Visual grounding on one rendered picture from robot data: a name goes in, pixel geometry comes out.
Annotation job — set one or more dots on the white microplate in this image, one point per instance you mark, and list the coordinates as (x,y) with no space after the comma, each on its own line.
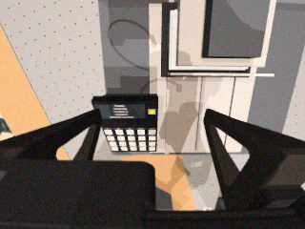
(172,50)

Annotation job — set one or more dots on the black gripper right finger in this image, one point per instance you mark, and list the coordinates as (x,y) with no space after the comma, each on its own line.
(275,159)

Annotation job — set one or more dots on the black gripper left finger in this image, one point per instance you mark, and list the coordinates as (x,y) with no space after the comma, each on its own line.
(44,142)

